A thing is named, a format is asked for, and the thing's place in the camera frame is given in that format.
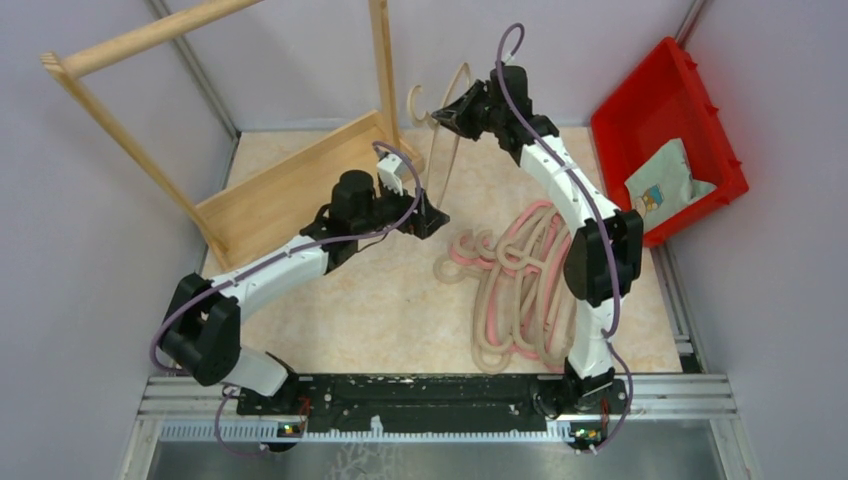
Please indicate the printed cloth in bin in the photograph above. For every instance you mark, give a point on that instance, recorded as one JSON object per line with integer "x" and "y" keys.
{"x": 664, "y": 185}

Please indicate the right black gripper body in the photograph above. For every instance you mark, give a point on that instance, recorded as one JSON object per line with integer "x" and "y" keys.
{"x": 487, "y": 115}

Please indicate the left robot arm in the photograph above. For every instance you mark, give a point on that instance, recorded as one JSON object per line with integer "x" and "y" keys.
{"x": 202, "y": 330}

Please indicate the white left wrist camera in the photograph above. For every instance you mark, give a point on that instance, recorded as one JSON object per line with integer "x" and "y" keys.
{"x": 390, "y": 168}

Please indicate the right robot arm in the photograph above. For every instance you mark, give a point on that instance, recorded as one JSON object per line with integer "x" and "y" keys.
{"x": 605, "y": 256}

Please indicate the black base bar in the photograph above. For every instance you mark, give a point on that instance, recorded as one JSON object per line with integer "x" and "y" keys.
{"x": 431, "y": 404}

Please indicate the red plastic bin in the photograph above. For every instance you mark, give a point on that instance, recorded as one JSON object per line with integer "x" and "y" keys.
{"x": 663, "y": 99}

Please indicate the aluminium rail frame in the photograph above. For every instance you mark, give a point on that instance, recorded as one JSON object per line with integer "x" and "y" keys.
{"x": 673, "y": 426}

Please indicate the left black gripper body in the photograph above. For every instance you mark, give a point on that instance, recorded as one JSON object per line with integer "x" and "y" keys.
{"x": 387, "y": 209}

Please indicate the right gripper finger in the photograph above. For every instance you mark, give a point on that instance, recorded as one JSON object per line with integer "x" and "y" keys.
{"x": 475, "y": 95}
{"x": 462, "y": 124}

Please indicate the wooden hanger rack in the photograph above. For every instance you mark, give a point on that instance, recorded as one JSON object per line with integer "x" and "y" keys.
{"x": 255, "y": 217}

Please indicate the beige hanger pile front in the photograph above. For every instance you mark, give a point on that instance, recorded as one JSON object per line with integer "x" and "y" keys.
{"x": 523, "y": 311}

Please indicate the pink hanger in pile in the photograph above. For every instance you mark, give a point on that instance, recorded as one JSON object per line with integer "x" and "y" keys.
{"x": 493, "y": 311}

